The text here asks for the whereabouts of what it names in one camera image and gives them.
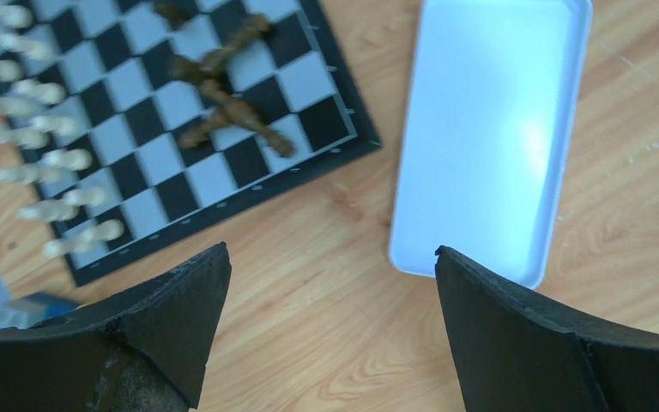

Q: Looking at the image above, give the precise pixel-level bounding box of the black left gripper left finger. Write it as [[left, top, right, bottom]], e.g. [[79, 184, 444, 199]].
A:
[[0, 242, 232, 411]]

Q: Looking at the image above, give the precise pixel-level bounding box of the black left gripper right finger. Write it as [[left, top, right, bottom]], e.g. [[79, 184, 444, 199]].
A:
[[435, 246, 659, 411]]

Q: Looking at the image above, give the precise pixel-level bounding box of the black white chess board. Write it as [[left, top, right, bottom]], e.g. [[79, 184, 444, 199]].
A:
[[0, 0, 381, 286]]

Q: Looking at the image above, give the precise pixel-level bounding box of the brown chess piece long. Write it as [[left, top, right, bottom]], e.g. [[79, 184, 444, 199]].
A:
[[169, 56, 295, 158]]

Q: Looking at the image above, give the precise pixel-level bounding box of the brown chess piece crossed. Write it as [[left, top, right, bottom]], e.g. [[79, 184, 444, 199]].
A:
[[198, 13, 273, 76]]

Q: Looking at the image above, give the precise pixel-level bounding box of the white chess pawn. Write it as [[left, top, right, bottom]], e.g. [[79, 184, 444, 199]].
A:
[[42, 219, 125, 258]]

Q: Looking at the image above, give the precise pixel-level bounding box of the white chess rook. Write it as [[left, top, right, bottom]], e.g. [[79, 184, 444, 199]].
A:
[[17, 186, 108, 222]]

